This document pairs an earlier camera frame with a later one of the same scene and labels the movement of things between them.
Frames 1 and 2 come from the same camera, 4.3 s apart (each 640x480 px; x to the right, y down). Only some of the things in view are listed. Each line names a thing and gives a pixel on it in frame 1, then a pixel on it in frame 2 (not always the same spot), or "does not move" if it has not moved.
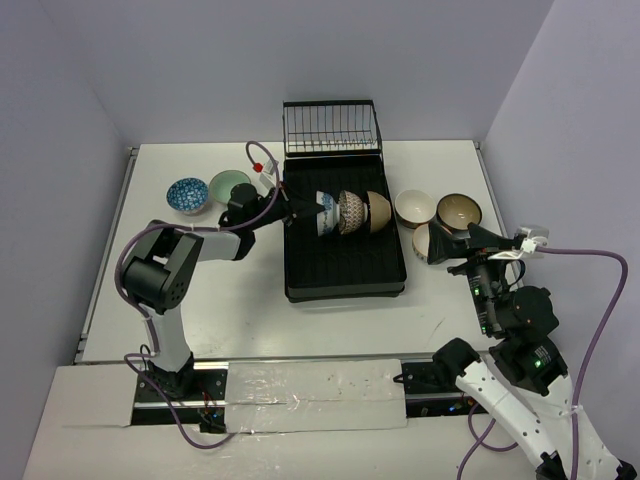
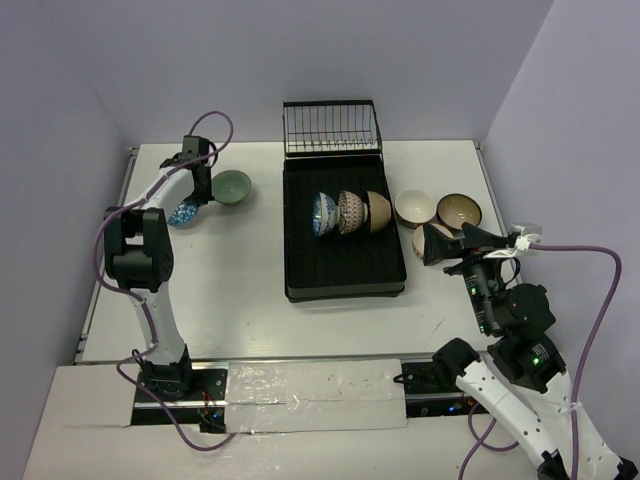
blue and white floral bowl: (327, 220) does not move
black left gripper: (286, 208) → (201, 182)
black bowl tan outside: (380, 210) does not move
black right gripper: (480, 244) does not move
